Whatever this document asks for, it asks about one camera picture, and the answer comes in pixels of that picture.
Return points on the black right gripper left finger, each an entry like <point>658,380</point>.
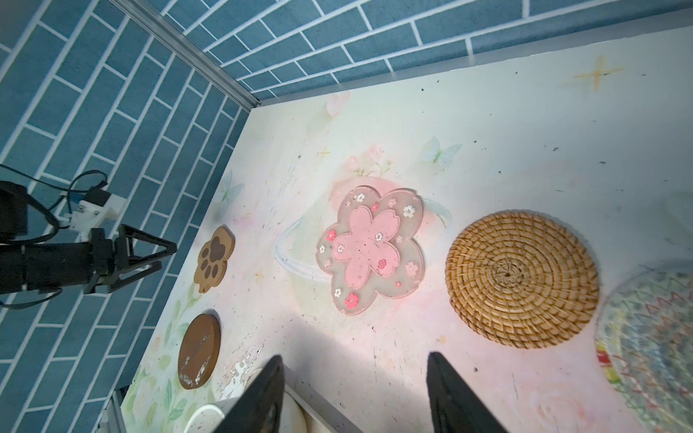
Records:
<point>260,406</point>

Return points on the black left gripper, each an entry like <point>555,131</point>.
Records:
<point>91,264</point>

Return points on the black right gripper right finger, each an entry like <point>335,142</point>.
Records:
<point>455,408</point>

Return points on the beige serving tray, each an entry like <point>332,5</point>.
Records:
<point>305,410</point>

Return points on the brown paw shaped coaster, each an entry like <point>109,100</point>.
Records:
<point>213,258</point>

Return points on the dark brown glossy round coaster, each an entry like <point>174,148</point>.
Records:
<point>199,351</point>

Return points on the pink flower coaster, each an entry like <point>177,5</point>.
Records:
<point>371,251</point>

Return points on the white mug top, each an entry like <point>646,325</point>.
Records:
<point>208,417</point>

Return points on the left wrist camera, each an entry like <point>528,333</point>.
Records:
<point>93,209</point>

